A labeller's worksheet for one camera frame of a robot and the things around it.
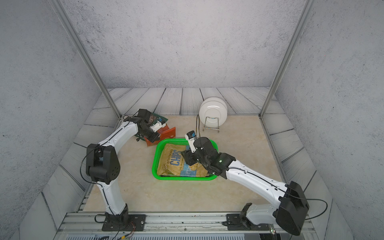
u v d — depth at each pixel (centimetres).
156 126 86
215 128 110
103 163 51
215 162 55
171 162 84
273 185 43
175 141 94
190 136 65
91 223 75
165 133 94
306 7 71
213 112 104
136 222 73
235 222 73
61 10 71
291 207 39
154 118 83
